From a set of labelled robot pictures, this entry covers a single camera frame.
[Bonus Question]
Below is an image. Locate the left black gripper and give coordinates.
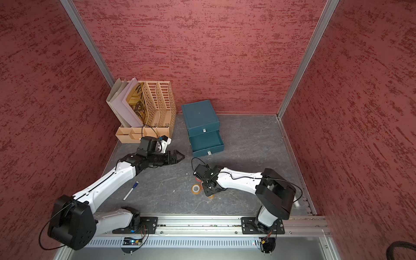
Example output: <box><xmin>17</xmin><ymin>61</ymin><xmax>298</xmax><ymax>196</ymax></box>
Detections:
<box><xmin>148</xmin><ymin>151</ymin><xmax>185</xmax><ymax>166</ymax></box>

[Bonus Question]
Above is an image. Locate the teal drawer cabinet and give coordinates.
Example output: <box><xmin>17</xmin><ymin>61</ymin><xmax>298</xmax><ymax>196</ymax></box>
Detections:
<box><xmin>182</xmin><ymin>100</ymin><xmax>224</xmax><ymax>157</ymax></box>

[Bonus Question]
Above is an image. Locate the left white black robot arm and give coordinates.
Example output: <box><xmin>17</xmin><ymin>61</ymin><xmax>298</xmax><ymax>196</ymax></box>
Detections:
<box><xmin>43</xmin><ymin>135</ymin><xmax>185</xmax><ymax>250</ymax></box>

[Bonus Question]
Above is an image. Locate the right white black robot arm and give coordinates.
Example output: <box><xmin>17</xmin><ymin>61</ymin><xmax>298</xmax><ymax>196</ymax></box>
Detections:
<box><xmin>193</xmin><ymin>164</ymin><xmax>299</xmax><ymax>234</ymax></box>

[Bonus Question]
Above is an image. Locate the blue white marker pen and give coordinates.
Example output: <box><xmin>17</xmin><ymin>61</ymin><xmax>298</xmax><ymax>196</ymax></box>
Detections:
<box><xmin>123</xmin><ymin>182</ymin><xmax>139</xmax><ymax>201</ymax></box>

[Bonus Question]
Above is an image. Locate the pink folder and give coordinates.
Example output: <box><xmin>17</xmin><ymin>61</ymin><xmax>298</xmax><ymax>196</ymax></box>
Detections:
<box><xmin>112</xmin><ymin>78</ymin><xmax>143</xmax><ymax>127</ymax></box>

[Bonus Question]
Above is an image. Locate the beige plastic file organizer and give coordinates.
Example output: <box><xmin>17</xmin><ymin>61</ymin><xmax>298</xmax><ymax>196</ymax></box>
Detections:
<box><xmin>115</xmin><ymin>80</ymin><xmax>177</xmax><ymax>144</ymax></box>

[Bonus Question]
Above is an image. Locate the yellow patterned book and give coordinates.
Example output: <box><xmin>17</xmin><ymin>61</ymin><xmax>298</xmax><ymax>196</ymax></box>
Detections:
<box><xmin>126</xmin><ymin>82</ymin><xmax>147</xmax><ymax>124</ymax></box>

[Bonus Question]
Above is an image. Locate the beige folder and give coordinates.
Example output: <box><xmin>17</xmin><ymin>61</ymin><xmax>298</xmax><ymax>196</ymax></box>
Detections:
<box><xmin>106</xmin><ymin>78</ymin><xmax>129</xmax><ymax>127</ymax></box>

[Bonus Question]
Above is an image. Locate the white marker right side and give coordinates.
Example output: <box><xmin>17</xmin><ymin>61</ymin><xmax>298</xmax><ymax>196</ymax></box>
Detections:
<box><xmin>292</xmin><ymin>200</ymin><xmax>301</xmax><ymax>208</ymax></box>

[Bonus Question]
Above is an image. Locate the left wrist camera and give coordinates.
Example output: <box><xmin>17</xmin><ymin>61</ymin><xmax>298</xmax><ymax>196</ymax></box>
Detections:
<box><xmin>158</xmin><ymin>135</ymin><xmax>172</xmax><ymax>153</ymax></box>

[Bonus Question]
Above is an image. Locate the aluminium front rail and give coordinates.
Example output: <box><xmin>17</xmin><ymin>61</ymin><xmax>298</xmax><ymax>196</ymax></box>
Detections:
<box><xmin>95</xmin><ymin>214</ymin><xmax>332</xmax><ymax>237</ymax></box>

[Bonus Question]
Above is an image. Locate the black cable corner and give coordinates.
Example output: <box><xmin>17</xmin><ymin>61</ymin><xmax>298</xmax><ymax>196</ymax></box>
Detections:
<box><xmin>386</xmin><ymin>241</ymin><xmax>416</xmax><ymax>260</ymax></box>

